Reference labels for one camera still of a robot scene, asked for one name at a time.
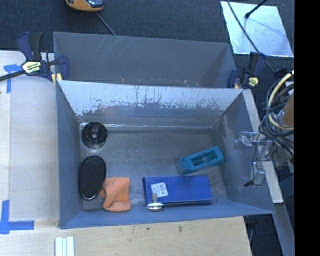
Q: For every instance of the small white knob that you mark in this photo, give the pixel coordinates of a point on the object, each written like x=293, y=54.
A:
x=155, y=205

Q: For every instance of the orange cloth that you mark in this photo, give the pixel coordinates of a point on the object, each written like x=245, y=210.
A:
x=117, y=193

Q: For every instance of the blue flat box white label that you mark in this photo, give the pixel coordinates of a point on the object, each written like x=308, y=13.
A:
x=185, y=188

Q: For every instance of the black round ribbed cap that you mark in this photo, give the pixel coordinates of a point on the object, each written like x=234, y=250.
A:
x=94, y=135

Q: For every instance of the teal hollow block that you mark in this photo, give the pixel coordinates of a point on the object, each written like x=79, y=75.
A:
x=200, y=160

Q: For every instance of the black oval mesh pad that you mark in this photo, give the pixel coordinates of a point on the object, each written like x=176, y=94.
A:
x=91, y=177

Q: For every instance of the grey metal bin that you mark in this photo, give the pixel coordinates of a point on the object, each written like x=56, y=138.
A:
x=150, y=150

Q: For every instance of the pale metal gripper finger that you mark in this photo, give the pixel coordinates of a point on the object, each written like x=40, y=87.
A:
x=246, y=140
x=259, y=172

